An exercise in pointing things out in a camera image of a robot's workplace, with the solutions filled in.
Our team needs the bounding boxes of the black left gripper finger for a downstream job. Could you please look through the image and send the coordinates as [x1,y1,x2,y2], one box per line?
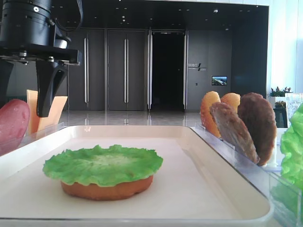
[36,61,67,117]
[0,60,14,108]

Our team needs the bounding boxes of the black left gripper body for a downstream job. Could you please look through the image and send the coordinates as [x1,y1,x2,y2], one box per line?
[0,23,82,66]

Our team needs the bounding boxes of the red tomato slice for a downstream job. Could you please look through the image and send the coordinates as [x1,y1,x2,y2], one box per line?
[0,99,30,155]

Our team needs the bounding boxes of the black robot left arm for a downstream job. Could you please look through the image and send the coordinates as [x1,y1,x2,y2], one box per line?
[0,0,82,117]

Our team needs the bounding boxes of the left orange cheese slice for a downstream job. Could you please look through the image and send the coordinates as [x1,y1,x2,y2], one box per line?
[27,89,40,134]

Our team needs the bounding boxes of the orange cheese slice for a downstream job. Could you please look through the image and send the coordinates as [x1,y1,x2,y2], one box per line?
[37,96,68,131]
[27,89,40,134]

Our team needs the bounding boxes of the right orange cheese slice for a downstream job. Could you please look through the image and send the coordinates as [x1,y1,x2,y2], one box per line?
[37,96,68,131]

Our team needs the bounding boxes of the green lettuce leaf on tray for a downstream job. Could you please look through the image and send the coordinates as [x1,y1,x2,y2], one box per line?
[43,145,163,187]

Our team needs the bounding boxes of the round bread slice on tray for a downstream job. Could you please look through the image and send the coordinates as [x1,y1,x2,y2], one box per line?
[61,175,153,201]

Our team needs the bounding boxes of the left golden bread slice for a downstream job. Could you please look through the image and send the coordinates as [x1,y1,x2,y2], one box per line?
[200,91,221,138]

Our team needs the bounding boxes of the golden bread slice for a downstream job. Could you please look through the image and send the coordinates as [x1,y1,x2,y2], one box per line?
[200,91,221,138]
[221,93,241,112]

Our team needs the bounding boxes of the right golden bread slice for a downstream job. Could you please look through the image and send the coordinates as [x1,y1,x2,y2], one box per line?
[221,93,241,112]

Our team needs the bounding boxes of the front brown meat patty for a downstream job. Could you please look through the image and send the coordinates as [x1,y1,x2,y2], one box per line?
[210,102,260,164]

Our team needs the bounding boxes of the brown meat patty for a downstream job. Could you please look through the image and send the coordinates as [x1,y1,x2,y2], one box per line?
[210,102,260,164]
[237,93,277,166]

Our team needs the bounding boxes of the rear brown meat patty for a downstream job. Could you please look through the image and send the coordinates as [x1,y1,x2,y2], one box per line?
[237,93,277,166]

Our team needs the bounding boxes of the green lettuce stack in holder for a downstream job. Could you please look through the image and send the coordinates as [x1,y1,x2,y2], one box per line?
[280,106,303,189]

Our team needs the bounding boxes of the left dark double door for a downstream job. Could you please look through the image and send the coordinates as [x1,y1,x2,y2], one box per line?
[68,29,105,111]

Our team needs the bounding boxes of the dark double door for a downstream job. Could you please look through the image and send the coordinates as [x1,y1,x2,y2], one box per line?
[108,30,145,111]
[68,29,105,111]

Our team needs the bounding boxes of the clear acrylic left rack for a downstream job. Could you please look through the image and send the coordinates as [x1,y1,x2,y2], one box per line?
[0,122,66,156]

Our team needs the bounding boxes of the clear acrylic rack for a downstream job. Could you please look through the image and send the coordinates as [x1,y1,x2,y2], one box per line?
[0,122,66,156]
[194,123,303,227]

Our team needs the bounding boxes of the middle dark double door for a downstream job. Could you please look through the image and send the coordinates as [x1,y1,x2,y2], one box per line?
[108,30,145,111]

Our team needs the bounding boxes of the white plastic tray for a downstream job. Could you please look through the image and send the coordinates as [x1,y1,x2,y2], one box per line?
[0,125,274,227]

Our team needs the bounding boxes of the potted plants on stand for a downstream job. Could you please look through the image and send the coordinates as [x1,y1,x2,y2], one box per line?
[269,87,292,109]

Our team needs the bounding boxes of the clear glass cup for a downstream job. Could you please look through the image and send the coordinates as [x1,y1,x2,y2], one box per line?
[285,93,303,127]

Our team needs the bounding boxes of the clear acrylic right rack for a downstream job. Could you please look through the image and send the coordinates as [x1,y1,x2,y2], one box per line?
[194,123,303,227]

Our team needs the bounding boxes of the wall sign lettering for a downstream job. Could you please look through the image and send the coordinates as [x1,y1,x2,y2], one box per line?
[187,63,207,71]

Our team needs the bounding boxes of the wall mounted screen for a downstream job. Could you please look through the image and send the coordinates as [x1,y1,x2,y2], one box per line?
[211,76,228,86]

